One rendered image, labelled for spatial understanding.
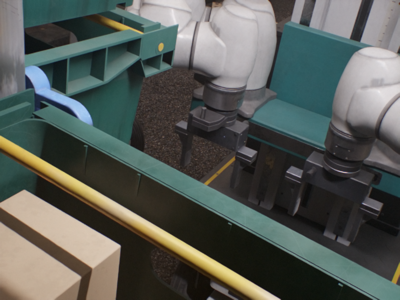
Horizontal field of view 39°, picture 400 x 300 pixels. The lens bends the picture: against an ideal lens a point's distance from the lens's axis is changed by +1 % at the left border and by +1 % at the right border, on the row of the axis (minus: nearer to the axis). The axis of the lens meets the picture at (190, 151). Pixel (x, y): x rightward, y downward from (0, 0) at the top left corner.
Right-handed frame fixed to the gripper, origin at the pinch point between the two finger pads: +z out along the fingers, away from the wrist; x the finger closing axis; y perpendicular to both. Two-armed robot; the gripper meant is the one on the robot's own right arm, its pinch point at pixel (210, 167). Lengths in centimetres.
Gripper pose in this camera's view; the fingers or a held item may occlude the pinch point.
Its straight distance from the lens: 131.3
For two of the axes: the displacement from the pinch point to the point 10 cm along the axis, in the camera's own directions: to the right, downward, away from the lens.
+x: -8.5, -3.7, 3.8
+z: -1.3, 8.4, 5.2
